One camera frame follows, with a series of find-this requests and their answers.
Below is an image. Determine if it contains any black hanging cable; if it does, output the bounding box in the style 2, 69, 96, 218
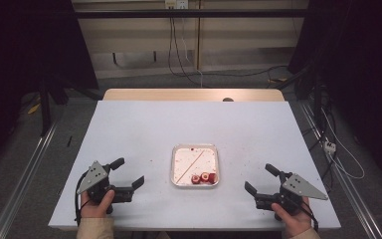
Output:
167, 16, 289, 88

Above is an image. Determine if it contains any person's left hand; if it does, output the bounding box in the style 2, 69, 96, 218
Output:
80, 189, 116, 219

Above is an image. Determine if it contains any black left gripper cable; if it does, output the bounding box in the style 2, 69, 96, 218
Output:
74, 170, 92, 227

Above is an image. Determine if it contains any white floor cable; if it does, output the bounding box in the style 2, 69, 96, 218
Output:
320, 109, 366, 181

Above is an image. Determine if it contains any light wooden table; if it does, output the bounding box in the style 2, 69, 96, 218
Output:
102, 88, 286, 103

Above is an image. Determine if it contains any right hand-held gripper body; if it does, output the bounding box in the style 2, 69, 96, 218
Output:
255, 172, 329, 214

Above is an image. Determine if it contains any white wall socket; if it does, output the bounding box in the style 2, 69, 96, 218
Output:
164, 0, 190, 10

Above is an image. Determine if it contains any person's right hand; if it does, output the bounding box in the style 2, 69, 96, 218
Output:
271, 197, 313, 239

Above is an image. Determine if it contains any thin wooden skewer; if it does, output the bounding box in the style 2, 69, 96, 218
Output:
176, 148, 206, 184

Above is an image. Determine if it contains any black horizontal bar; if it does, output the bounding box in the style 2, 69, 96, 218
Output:
74, 8, 308, 20

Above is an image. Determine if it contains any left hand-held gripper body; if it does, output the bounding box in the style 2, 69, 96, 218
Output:
77, 160, 134, 213

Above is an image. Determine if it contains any aluminium floor rail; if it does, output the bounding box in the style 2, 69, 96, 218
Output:
0, 120, 60, 239
297, 99, 382, 239

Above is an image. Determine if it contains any metal tray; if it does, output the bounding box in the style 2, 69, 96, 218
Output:
170, 142, 220, 189

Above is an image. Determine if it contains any black metal stand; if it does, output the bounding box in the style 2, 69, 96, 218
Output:
37, 78, 69, 137

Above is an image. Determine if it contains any yellow floor tape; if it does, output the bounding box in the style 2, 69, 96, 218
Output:
27, 102, 43, 116

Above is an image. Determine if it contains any black curtain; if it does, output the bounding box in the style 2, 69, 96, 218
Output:
0, 0, 99, 173
287, 0, 382, 190

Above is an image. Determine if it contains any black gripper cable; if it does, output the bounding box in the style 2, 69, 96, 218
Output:
299, 198, 320, 233
74, 170, 92, 227

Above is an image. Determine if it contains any white hanging cable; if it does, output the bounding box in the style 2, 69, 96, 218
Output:
180, 16, 204, 88

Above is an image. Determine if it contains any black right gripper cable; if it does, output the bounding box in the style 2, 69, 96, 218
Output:
299, 198, 320, 233

